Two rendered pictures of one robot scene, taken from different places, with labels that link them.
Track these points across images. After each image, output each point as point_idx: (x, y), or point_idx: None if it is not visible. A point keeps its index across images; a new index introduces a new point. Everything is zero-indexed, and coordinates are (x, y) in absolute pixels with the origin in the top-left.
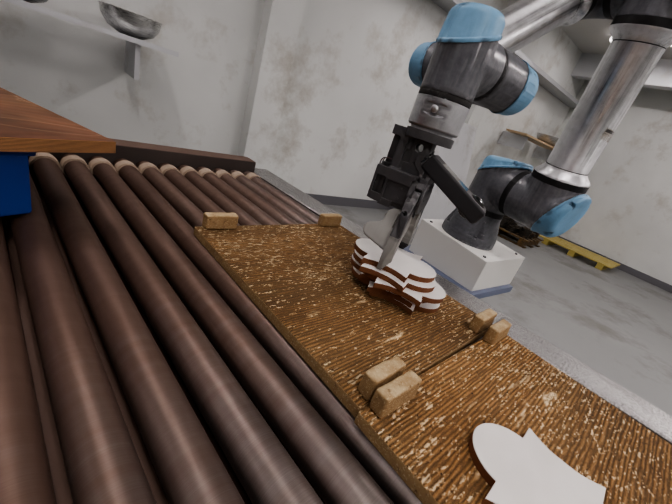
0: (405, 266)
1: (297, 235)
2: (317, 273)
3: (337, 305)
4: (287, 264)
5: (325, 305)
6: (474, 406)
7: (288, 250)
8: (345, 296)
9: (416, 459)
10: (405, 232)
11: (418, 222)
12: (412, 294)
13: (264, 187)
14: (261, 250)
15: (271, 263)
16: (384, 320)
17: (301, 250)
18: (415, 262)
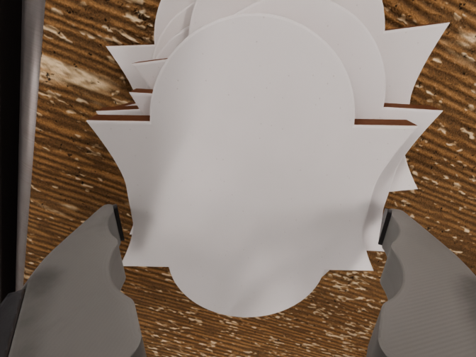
0: (306, 154)
1: (207, 354)
2: (335, 273)
3: (439, 200)
4: (348, 315)
5: (455, 216)
6: None
7: (291, 336)
8: (387, 202)
9: None
10: (399, 309)
11: (10, 298)
12: (410, 68)
13: None
14: (336, 355)
15: (369, 329)
16: (435, 96)
17: (265, 326)
18: (210, 132)
